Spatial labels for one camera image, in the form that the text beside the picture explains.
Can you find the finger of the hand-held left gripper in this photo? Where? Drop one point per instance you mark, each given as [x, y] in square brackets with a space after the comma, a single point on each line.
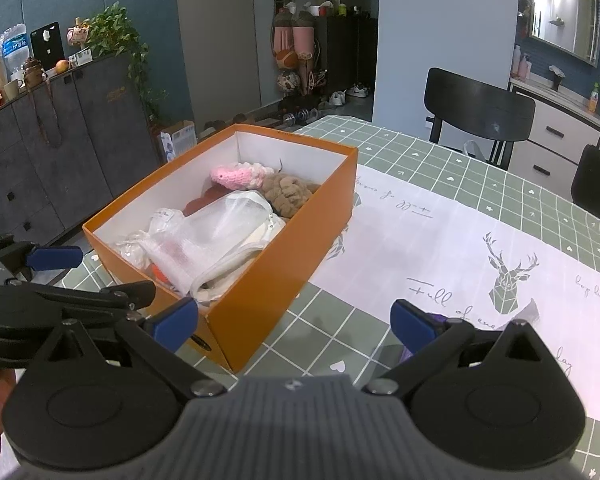
[55, 257]
[80, 300]

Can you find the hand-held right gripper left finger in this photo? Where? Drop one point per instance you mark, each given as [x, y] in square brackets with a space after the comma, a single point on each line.
[177, 320]

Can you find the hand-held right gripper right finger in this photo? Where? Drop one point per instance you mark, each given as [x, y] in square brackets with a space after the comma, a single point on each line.
[412, 325]

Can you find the clear bag white contents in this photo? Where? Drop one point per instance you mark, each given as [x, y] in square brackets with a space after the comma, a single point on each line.
[180, 260]

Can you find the cream cloth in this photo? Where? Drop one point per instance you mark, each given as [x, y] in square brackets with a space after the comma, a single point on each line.
[230, 280]

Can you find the orange cardboard box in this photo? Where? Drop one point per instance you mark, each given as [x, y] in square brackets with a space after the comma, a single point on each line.
[280, 270]

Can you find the pink white knitted toy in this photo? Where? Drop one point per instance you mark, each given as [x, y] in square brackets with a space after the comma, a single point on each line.
[235, 176]

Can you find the brown plush toy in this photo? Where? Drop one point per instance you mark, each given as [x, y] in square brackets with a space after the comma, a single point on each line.
[290, 195]

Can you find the dark grey sideboard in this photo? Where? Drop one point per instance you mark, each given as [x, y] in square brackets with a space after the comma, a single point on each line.
[55, 160]

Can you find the dark red cloth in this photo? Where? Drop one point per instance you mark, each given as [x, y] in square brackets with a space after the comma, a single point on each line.
[205, 202]

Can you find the cardboard boxes on floor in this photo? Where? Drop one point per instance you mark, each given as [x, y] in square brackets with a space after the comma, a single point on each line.
[177, 142]

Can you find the white cup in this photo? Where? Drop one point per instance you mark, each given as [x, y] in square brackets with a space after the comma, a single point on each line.
[12, 90]

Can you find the green checked tablecloth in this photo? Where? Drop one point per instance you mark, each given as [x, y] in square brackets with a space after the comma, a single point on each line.
[430, 150]

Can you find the brown teapot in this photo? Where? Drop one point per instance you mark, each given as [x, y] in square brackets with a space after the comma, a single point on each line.
[34, 74]

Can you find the apple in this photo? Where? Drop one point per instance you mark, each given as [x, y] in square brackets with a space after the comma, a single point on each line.
[62, 66]

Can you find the white card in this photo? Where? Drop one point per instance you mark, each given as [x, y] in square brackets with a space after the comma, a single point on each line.
[81, 56]

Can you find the water bottle pack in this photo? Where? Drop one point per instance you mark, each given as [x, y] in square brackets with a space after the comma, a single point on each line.
[10, 47]

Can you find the green potted plant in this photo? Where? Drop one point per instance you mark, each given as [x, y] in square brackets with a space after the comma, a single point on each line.
[125, 45]

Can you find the dumbbell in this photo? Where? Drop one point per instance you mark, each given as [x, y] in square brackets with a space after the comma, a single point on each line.
[297, 116]

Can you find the white shoe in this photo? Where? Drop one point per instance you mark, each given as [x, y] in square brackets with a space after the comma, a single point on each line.
[337, 98]
[358, 90]

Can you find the white vanity cabinet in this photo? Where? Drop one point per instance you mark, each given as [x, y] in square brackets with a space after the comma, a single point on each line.
[555, 130]

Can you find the patterned ball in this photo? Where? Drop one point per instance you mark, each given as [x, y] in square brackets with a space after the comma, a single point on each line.
[288, 81]

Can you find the dark shoe cabinet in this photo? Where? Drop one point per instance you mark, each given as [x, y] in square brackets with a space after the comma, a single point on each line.
[345, 60]

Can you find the pale pump bottle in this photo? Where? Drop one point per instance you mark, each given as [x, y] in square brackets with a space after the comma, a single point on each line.
[526, 69]

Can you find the pink bottle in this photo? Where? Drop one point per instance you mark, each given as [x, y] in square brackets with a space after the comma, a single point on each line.
[516, 62]

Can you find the basketball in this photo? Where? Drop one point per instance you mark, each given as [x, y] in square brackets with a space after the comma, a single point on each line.
[286, 57]

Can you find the black vase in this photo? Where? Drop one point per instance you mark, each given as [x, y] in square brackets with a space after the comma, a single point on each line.
[557, 80]

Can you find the green yellow bottle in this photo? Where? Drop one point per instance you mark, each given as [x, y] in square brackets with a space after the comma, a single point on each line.
[593, 100]

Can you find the pink hanging bag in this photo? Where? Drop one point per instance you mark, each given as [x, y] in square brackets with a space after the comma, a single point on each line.
[295, 35]

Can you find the rectangular wall mirror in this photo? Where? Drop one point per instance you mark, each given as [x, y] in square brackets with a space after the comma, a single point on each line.
[565, 10]

